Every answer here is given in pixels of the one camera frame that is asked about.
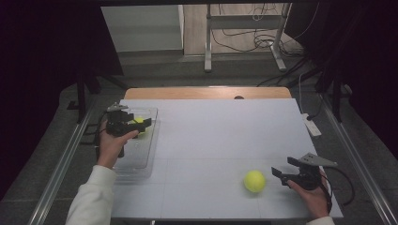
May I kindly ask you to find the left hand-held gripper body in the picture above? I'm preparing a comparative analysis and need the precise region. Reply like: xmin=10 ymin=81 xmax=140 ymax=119
xmin=105 ymin=102 xmax=130 ymax=138

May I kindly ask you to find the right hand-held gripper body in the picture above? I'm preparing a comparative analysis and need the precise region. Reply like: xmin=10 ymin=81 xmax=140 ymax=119
xmin=288 ymin=152 xmax=339 ymax=191

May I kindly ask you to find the yellow tennis ball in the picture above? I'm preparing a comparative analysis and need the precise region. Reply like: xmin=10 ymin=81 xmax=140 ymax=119
xmin=243 ymin=170 xmax=268 ymax=193
xmin=132 ymin=116 xmax=146 ymax=136

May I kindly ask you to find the clear plastic container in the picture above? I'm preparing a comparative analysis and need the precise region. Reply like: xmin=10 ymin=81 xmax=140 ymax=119
xmin=113 ymin=106 xmax=161 ymax=182

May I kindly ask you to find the person's right hand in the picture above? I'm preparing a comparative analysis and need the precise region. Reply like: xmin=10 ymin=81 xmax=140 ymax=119
xmin=286 ymin=170 xmax=330 ymax=219

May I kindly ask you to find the person's left hand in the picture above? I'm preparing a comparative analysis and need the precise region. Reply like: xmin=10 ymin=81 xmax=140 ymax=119
xmin=97 ymin=121 xmax=140 ymax=170

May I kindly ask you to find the white power strip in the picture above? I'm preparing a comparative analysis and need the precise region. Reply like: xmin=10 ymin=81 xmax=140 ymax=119
xmin=300 ymin=112 xmax=323 ymax=138

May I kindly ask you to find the black metal stand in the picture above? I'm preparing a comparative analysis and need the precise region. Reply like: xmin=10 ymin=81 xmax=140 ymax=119
xmin=314 ymin=69 xmax=355 ymax=124
xmin=66 ymin=73 xmax=130 ymax=125

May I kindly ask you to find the white cabinet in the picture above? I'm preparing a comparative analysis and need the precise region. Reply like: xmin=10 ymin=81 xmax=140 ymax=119
xmin=100 ymin=4 xmax=185 ymax=53

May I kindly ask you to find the dark curtain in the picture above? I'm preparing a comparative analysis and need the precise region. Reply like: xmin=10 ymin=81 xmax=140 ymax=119
xmin=284 ymin=0 xmax=398 ymax=160
xmin=0 ymin=0 xmax=125 ymax=201

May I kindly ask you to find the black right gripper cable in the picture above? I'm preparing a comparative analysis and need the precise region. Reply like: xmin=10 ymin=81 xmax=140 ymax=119
xmin=318 ymin=167 xmax=357 ymax=208

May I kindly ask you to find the black plug with cable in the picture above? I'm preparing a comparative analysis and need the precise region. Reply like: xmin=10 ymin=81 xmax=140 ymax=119
xmin=306 ymin=97 xmax=325 ymax=122

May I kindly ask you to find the metal floor rail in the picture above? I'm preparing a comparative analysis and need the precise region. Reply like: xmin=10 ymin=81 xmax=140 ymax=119
xmin=318 ymin=93 xmax=398 ymax=225
xmin=27 ymin=104 xmax=95 ymax=225

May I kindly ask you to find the white power cable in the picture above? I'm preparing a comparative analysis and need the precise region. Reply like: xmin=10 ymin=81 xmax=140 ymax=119
xmin=297 ymin=72 xmax=307 ymax=115

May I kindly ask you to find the tangle of black floor cables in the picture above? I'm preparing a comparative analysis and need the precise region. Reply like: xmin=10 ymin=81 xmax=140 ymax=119
xmin=210 ymin=3 xmax=317 ymax=88

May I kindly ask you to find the grey metal desk frame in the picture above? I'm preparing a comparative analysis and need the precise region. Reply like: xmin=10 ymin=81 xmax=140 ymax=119
xmin=204 ymin=3 xmax=293 ymax=73

